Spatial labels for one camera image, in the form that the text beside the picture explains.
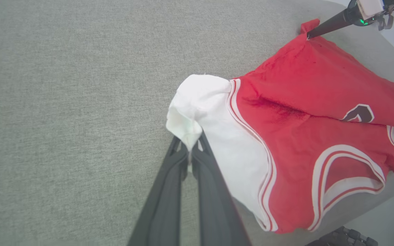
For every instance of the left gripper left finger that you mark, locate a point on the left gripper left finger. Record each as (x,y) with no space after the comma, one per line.
(162,218)

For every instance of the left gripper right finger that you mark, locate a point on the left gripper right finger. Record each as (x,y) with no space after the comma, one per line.
(217,218)

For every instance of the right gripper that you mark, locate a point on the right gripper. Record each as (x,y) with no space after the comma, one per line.
(369,8)

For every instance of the red basketball jersey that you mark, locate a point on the red basketball jersey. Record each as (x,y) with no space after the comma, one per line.
(303,136)

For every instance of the black ridged object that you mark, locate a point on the black ridged object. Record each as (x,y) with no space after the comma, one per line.
(344,237)

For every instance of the grey fabric sofa seat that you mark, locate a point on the grey fabric sofa seat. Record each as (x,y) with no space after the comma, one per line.
(63,102)

